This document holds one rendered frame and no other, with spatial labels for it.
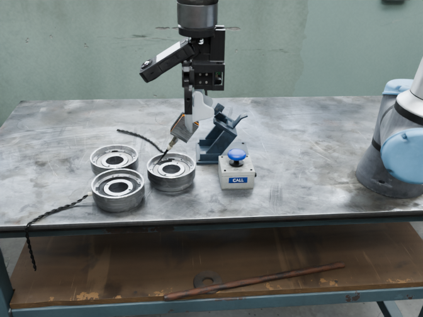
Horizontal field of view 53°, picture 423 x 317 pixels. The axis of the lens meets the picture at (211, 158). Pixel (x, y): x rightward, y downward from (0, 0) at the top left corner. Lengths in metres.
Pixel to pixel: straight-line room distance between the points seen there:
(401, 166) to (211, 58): 0.39
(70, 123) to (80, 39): 1.33
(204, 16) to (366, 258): 0.74
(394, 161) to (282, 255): 0.46
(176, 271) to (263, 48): 1.72
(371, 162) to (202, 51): 0.44
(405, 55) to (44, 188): 2.34
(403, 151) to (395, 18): 2.02
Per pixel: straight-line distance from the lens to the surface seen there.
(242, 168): 0.91
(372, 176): 0.98
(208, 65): 0.81
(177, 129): 0.89
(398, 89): 0.91
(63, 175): 1.00
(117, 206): 0.85
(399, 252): 1.25
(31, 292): 1.11
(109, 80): 2.57
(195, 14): 0.78
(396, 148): 0.78
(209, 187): 0.92
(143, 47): 2.49
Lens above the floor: 1.33
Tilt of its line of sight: 31 degrees down
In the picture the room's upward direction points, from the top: 1 degrees clockwise
